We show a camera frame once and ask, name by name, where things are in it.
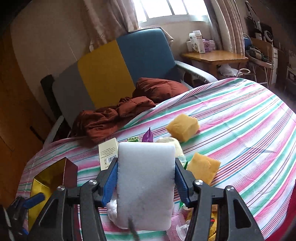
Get white plastic bag bundle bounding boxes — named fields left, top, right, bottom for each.
left=106, top=199, right=118, bottom=225

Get yellow sponge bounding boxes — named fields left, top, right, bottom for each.
left=187, top=153, right=221, bottom=185
left=166, top=113, right=200, bottom=142

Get beige sock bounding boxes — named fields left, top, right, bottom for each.
left=155, top=136, right=187, bottom=163

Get beige carton with barcode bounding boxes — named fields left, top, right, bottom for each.
left=98, top=138, right=118, bottom=171

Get purple snack packet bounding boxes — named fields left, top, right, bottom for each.
left=142, top=128, right=154, bottom=143

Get small green white box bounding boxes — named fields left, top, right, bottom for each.
left=127, top=136, right=141, bottom=142

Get gold lined maroon box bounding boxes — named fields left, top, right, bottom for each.
left=28, top=158, right=78, bottom=230

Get rust red blanket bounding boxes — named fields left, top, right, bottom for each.
left=70, top=78, right=189, bottom=144

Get striped bed sheet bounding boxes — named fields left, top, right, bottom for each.
left=16, top=77, right=296, bottom=241

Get grey yellow blue headboard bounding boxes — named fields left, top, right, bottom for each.
left=53, top=28, right=181, bottom=126

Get wooden side table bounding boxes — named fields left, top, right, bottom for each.
left=181, top=50, right=248, bottom=77

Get white boxes on table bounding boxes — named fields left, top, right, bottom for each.
left=186, top=30, right=216, bottom=54

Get cluttered shelf cart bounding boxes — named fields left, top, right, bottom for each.
left=243, top=34, right=278, bottom=89

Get window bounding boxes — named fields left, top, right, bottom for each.
left=133, top=0, right=208, bottom=25

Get pink curtain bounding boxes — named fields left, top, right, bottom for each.
left=81, top=0, right=138, bottom=51

